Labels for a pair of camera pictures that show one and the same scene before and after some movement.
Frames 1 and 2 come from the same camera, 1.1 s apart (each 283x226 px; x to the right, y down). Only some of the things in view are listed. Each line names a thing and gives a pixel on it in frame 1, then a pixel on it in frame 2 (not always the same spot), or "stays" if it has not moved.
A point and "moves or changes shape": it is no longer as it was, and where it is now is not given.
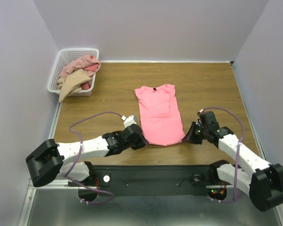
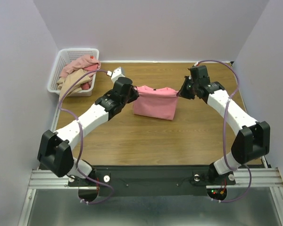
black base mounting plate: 148,181 stays
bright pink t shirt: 161,118 moves or changes shape
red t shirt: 92,67 stays
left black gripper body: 138,143 → 132,97
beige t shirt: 71,83 stays
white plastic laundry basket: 64,56 stays
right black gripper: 193,133 → 184,88
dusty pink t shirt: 81,63 stays
